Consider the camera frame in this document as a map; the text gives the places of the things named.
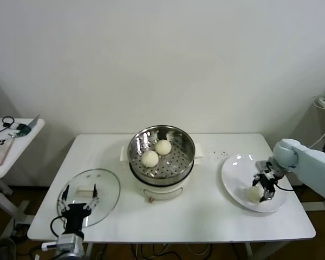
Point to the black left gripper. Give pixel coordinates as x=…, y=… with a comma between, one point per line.
x=75, y=216

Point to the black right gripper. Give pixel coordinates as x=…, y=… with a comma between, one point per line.
x=268, y=181

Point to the white steamed baozi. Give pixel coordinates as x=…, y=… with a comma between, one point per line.
x=254, y=194
x=162, y=147
x=150, y=159

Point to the round glass pot lid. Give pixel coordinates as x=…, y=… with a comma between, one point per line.
x=107, y=189

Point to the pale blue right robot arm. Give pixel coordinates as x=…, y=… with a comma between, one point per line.
x=308, y=168

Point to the perforated steel steamer basket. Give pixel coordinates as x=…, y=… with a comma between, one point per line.
x=176, y=165

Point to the large white plate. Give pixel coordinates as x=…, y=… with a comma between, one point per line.
x=233, y=173

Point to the white side table with clutter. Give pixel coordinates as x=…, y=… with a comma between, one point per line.
x=24, y=143

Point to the white electric cooker pot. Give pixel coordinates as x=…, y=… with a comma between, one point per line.
x=162, y=192

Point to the small green device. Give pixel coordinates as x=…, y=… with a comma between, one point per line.
x=24, y=128

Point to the grey laptop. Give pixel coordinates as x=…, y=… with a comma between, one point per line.
x=33, y=122

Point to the beige phone in clear case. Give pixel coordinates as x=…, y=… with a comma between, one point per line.
x=0, y=151

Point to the small white charger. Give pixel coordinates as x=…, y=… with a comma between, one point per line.
x=14, y=126

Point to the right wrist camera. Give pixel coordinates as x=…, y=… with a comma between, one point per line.
x=264, y=165

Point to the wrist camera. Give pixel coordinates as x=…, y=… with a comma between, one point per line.
x=66, y=241
x=264, y=165

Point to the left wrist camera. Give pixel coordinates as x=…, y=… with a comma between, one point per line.
x=66, y=241

